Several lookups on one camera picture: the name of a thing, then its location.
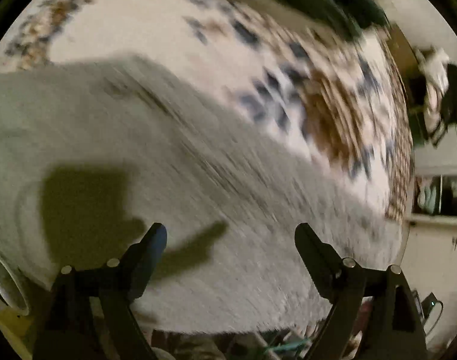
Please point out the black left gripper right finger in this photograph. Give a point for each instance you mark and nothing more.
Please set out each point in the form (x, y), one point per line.
(394, 330)

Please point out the floral cream bed blanket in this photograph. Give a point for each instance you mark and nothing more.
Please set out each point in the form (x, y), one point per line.
(338, 104)

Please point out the grey fluffy fleece pant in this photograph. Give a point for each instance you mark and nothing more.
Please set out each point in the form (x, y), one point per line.
(92, 154)

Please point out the white cylindrical tube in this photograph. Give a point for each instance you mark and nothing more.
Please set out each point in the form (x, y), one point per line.
(13, 288)

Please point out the hanging white and black clothes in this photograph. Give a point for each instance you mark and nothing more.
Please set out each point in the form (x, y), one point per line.
(437, 81)

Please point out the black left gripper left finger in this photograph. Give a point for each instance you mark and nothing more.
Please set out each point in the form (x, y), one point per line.
(69, 330)

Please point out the white shelf unit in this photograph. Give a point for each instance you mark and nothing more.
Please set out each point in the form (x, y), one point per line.
(433, 195)

